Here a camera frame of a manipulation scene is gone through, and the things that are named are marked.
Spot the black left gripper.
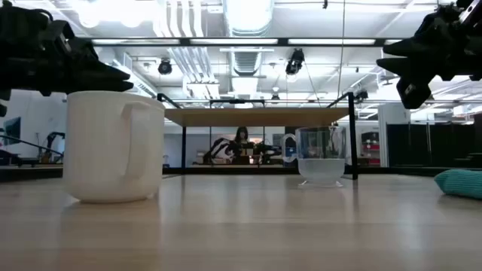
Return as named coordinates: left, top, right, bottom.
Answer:
left=0, top=0, right=135, bottom=102

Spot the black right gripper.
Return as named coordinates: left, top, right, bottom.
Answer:
left=376, top=0, right=482, bottom=111

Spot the white ceramic mug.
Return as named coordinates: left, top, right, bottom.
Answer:
left=62, top=90, right=166, bottom=204

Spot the clear glass mug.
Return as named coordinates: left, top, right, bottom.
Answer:
left=280, top=126, right=347, bottom=188

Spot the black hanging spotlight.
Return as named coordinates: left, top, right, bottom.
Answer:
left=285, top=47, right=306, bottom=76
left=157, top=58, right=173, bottom=75

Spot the black cabinet row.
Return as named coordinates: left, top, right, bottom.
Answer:
left=386, top=122, right=482, bottom=169

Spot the black overhead light bar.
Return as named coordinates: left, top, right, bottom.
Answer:
left=81, top=36, right=404, bottom=47

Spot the rack with red boxes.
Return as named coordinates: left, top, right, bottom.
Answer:
left=360, top=130, right=381, bottom=166

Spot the dark computer monitor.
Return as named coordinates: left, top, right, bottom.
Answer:
left=2, top=116, right=23, bottom=146

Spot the teal folded cloth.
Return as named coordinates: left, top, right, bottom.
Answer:
left=433, top=168, right=482, bottom=199

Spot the person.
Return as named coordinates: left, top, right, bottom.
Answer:
left=232, top=126, right=252, bottom=165

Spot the silver ventilation duct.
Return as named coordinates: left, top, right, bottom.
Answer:
left=221, top=0, right=276, bottom=95

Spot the wooden shelf black metal frame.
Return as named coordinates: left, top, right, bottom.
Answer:
left=156, top=91, right=368, bottom=181

